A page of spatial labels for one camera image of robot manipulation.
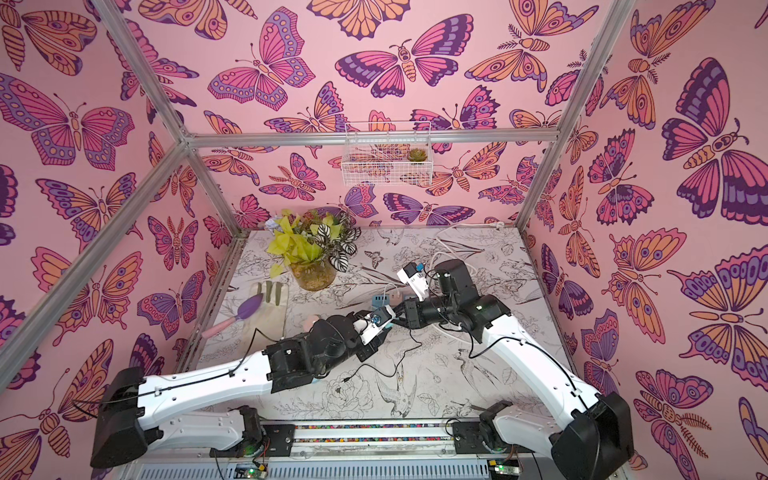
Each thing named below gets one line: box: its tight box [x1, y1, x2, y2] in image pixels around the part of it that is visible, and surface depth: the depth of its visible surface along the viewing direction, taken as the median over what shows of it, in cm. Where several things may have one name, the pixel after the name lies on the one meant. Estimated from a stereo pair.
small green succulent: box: [407, 148, 428, 162], surface depth 94 cm
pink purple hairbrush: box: [202, 293, 264, 339], surface depth 99 cm
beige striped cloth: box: [240, 281, 289, 355], surface depth 99 cm
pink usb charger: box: [389, 290, 403, 305], surface depth 94 cm
